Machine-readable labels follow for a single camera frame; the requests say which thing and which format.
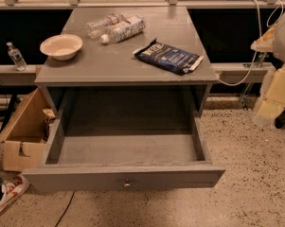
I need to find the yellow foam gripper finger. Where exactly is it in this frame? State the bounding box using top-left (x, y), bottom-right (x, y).
top-left (253, 63), bottom-right (285, 127)

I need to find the blue chip bag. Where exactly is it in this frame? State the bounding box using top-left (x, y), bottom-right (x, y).
top-left (133, 39), bottom-right (204, 76)

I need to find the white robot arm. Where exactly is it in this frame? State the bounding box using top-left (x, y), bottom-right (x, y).
top-left (251, 12), bottom-right (285, 127)

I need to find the brass drawer knob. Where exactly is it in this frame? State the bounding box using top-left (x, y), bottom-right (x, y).
top-left (123, 182), bottom-right (132, 189)

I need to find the grey open top drawer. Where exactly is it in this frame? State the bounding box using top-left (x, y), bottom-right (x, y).
top-left (22, 88), bottom-right (226, 192)

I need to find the metal stand pole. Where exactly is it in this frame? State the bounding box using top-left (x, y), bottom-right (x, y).
top-left (240, 52), bottom-right (267, 110)

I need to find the white labelled plastic bottle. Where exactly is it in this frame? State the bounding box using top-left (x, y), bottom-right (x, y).
top-left (100, 15), bottom-right (146, 44)

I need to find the grey wooden cabinet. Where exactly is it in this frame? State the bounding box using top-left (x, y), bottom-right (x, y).
top-left (35, 6), bottom-right (217, 110)

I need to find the clear crushed water bottle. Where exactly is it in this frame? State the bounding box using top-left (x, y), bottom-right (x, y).
top-left (85, 14), bottom-right (125, 39)

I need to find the white paper bowl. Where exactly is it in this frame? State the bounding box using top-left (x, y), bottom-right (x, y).
top-left (40, 34), bottom-right (82, 61)

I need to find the open cardboard box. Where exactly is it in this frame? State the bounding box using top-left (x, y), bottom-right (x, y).
top-left (0, 88), bottom-right (49, 172)

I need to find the small upright water bottle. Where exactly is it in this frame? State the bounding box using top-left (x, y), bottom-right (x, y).
top-left (7, 42), bottom-right (27, 71)

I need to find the white and red sneaker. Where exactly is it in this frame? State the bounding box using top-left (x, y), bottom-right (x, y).
top-left (0, 175), bottom-right (29, 215)

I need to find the white cable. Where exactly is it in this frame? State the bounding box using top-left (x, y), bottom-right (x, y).
top-left (218, 0), bottom-right (285, 87)

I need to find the black floor cable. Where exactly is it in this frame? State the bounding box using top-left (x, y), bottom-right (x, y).
top-left (54, 191), bottom-right (76, 227)

